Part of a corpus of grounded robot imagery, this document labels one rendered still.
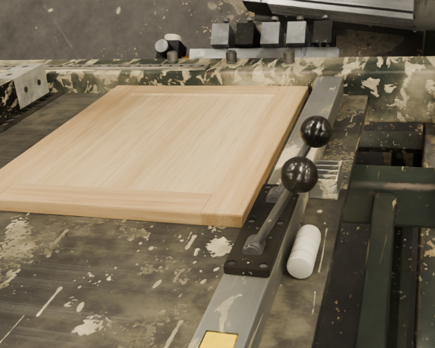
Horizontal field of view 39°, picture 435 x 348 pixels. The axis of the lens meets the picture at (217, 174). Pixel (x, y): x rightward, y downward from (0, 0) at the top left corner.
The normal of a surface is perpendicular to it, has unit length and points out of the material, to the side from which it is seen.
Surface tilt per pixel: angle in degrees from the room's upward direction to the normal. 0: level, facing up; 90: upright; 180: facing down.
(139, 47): 0
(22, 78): 90
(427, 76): 33
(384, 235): 57
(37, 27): 0
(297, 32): 0
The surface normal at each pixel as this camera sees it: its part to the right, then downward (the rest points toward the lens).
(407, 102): -0.28, 0.42
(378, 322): -0.08, -0.91
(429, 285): -0.28, -0.14
